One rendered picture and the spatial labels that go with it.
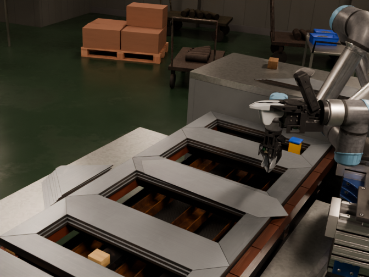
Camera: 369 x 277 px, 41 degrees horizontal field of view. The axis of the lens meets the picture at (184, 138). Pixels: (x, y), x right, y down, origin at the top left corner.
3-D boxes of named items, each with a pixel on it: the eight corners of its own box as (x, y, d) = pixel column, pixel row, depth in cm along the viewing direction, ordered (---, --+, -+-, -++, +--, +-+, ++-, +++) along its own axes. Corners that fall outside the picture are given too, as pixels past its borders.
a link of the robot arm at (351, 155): (349, 151, 151) (356, 118, 147) (364, 169, 141) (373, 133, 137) (324, 151, 150) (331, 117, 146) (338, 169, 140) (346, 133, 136)
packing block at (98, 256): (87, 264, 173) (87, 255, 172) (97, 256, 177) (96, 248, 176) (100, 271, 171) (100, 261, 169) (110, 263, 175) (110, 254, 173)
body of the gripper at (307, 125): (284, 133, 133) (326, 133, 135) (287, 102, 131) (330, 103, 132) (275, 126, 140) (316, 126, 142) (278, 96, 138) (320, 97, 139)
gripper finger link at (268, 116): (250, 126, 132) (284, 126, 133) (252, 104, 131) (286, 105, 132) (247, 123, 135) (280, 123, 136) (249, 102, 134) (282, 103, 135)
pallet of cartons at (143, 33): (177, 51, 746) (179, 6, 718) (154, 67, 666) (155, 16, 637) (102, 41, 780) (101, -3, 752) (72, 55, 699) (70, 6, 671)
